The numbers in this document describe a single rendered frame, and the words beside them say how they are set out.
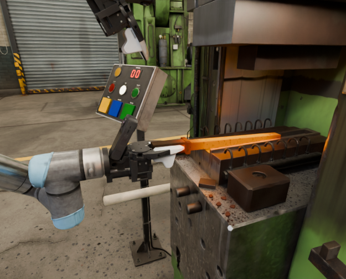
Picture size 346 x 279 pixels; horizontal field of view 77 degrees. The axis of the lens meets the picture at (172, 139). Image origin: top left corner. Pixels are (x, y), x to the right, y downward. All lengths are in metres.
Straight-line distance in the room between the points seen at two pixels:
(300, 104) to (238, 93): 0.26
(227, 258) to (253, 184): 0.17
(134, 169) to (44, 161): 0.20
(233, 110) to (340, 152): 0.46
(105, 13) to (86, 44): 7.77
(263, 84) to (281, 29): 0.37
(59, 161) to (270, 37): 0.55
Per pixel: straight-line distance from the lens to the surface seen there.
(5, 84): 8.82
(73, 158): 0.54
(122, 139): 0.53
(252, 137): 0.70
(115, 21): 0.63
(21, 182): 0.66
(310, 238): 0.64
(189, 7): 0.73
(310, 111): 0.98
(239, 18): 0.53
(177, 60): 5.54
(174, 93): 5.55
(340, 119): 0.52
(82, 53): 8.39
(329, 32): 0.72
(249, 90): 0.91
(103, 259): 1.68
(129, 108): 0.98
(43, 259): 1.82
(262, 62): 0.63
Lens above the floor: 1.25
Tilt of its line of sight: 22 degrees down
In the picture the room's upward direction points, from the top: straight up
